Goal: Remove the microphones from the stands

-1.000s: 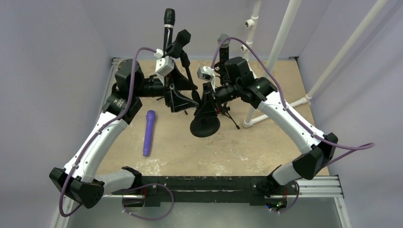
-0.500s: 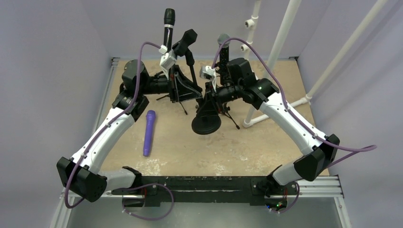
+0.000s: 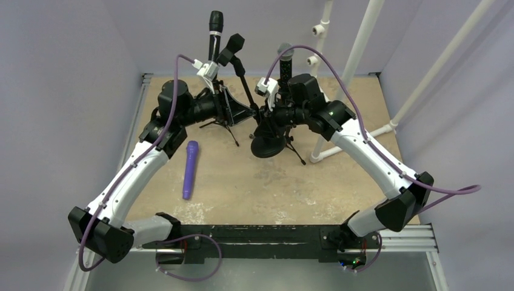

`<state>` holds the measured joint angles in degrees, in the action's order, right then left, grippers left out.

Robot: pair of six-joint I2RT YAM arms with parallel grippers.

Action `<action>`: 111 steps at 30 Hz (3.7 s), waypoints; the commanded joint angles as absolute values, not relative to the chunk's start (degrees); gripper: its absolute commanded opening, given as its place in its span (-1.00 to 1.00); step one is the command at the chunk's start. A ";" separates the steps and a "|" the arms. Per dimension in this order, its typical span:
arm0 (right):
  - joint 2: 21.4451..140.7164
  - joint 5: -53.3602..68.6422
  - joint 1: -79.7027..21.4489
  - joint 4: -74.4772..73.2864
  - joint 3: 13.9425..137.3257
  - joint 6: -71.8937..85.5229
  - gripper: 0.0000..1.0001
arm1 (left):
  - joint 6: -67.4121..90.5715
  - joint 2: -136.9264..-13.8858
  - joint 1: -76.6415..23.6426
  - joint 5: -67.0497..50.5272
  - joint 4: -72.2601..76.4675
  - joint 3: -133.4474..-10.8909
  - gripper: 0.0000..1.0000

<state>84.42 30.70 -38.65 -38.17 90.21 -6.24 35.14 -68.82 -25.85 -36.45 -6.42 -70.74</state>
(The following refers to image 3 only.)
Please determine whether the black microphone silver grille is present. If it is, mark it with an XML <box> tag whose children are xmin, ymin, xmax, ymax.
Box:
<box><xmin>277</xmin><ymin>42</ymin><xmax>294</xmax><ymax>85</ymax></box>

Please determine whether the black tripod stand left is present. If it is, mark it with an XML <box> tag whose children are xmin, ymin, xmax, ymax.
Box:
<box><xmin>199</xmin><ymin>80</ymin><xmax>244</xmax><ymax>147</ymax></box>

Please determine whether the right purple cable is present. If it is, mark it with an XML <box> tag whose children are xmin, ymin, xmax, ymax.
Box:
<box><xmin>262</xmin><ymin>45</ymin><xmax>482</xmax><ymax>213</ymax></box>

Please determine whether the purple microphone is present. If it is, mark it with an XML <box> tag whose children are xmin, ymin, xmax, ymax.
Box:
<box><xmin>182</xmin><ymin>141</ymin><xmax>199</xmax><ymax>200</ymax></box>

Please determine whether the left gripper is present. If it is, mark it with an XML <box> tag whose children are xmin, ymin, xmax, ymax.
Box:
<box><xmin>179</xmin><ymin>82</ymin><xmax>255</xmax><ymax>128</ymax></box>

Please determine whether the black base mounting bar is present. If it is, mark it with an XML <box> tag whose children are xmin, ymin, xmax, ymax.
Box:
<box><xmin>142</xmin><ymin>224</ymin><xmax>379</xmax><ymax>265</ymax></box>

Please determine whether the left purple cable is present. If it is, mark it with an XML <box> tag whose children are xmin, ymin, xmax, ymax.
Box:
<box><xmin>78</xmin><ymin>54</ymin><xmax>197</xmax><ymax>273</ymax></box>

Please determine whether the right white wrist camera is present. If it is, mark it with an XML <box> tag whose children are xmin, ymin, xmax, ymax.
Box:
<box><xmin>255</xmin><ymin>77</ymin><xmax>279</xmax><ymax>112</ymax></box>

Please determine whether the black round-base mic stand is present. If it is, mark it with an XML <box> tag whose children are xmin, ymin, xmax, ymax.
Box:
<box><xmin>215</xmin><ymin>33</ymin><xmax>285</xmax><ymax>158</ymax></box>

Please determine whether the white PVC pipe frame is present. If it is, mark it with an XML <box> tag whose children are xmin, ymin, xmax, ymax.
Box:
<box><xmin>307</xmin><ymin>0</ymin><xmax>495</xmax><ymax>164</ymax></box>

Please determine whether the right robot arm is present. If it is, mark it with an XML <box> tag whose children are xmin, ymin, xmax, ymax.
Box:
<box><xmin>250</xmin><ymin>73</ymin><xmax>434</xmax><ymax>247</ymax></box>

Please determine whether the black tripod stand shock mount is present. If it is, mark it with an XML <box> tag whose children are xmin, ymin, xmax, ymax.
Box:
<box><xmin>278</xmin><ymin>78</ymin><xmax>306</xmax><ymax>166</ymax></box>

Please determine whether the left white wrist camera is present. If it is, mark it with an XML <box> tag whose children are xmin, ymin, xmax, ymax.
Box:
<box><xmin>193</xmin><ymin>59</ymin><xmax>219</xmax><ymax>93</ymax></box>

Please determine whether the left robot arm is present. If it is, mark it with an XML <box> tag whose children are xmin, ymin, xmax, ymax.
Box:
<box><xmin>68</xmin><ymin>80</ymin><xmax>257</xmax><ymax>264</ymax></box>

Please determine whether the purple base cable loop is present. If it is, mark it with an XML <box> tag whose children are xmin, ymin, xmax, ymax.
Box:
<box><xmin>155</xmin><ymin>234</ymin><xmax>223</xmax><ymax>283</ymax></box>

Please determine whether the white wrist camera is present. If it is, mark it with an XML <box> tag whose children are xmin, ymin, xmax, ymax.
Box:
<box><xmin>255</xmin><ymin>77</ymin><xmax>279</xmax><ymax>112</ymax></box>
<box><xmin>193</xmin><ymin>59</ymin><xmax>219</xmax><ymax>93</ymax></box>

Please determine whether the black wireless microphone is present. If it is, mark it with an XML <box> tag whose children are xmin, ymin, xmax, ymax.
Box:
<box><xmin>208</xmin><ymin>10</ymin><xmax>224</xmax><ymax>61</ymax></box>

